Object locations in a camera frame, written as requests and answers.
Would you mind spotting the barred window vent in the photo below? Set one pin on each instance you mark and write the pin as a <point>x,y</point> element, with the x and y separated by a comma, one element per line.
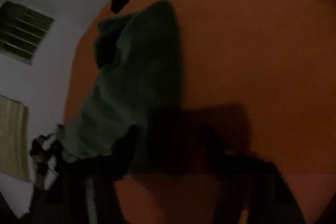
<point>22,31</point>

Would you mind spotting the beige curtain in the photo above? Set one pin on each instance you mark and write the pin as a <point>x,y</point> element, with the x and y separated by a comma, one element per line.
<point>13,140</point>

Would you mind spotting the dark green knit garment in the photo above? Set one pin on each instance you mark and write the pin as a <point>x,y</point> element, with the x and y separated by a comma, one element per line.
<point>132,121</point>

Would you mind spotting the orange plush bed blanket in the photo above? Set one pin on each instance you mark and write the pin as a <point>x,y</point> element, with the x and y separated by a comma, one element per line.
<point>276,58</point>

